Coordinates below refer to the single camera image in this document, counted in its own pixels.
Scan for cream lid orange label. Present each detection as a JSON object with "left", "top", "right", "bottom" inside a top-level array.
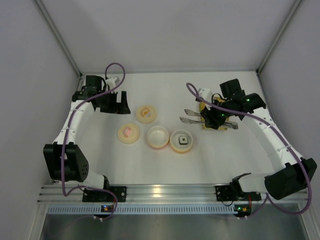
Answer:
[{"left": 135, "top": 105, "right": 157, "bottom": 124}]

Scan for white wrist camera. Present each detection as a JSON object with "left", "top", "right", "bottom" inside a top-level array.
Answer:
[
  {"left": 105, "top": 77, "right": 120, "bottom": 89},
  {"left": 198, "top": 88, "right": 213, "bottom": 104}
]

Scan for pink bottom bowl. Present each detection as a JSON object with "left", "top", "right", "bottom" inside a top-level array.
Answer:
[{"left": 146, "top": 125, "right": 170, "bottom": 150}]

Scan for orange bottom bowl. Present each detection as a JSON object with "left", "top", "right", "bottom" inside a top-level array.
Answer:
[{"left": 169, "top": 129, "right": 194, "bottom": 154}]

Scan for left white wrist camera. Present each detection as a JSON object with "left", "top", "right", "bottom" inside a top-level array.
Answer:
[{"left": 105, "top": 77, "right": 120, "bottom": 89}]

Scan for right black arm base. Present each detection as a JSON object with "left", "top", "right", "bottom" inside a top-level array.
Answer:
[{"left": 215, "top": 184, "right": 262, "bottom": 202}]

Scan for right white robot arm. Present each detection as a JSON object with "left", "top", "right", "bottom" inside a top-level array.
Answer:
[{"left": 198, "top": 79, "right": 317, "bottom": 200}]

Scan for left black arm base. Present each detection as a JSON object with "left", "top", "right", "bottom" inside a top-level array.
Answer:
[{"left": 82, "top": 186, "right": 127, "bottom": 203}]

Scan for woven bamboo tray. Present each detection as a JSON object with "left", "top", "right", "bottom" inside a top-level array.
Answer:
[{"left": 198, "top": 101, "right": 230, "bottom": 130}]

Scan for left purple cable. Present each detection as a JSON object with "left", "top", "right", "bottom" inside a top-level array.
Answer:
[{"left": 61, "top": 62, "right": 126, "bottom": 221}]

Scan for green sushi roll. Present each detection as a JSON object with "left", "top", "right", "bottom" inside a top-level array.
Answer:
[{"left": 178, "top": 135, "right": 189, "bottom": 146}]

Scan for aluminium front rail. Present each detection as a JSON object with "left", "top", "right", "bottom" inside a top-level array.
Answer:
[{"left": 37, "top": 183, "right": 310, "bottom": 204}]

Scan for slotted cable duct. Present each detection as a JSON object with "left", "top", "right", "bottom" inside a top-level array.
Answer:
[{"left": 47, "top": 204, "right": 236, "bottom": 215}]

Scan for metal tongs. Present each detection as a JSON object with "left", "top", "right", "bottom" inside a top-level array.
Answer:
[{"left": 179, "top": 109, "right": 239, "bottom": 130}]

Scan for purple cable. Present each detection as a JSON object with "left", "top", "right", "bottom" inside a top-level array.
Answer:
[
  {"left": 186, "top": 82, "right": 314, "bottom": 220},
  {"left": 61, "top": 62, "right": 126, "bottom": 221}
]

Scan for cream lid pink label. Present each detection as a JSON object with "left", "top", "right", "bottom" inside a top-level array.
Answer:
[{"left": 117, "top": 123, "right": 140, "bottom": 144}]

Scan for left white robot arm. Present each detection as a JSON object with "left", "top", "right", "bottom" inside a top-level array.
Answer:
[{"left": 43, "top": 75, "right": 131, "bottom": 189}]

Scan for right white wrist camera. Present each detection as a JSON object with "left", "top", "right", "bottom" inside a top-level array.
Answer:
[{"left": 198, "top": 88, "right": 213, "bottom": 104}]

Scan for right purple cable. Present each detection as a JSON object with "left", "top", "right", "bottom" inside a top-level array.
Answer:
[{"left": 186, "top": 82, "right": 314, "bottom": 220}]

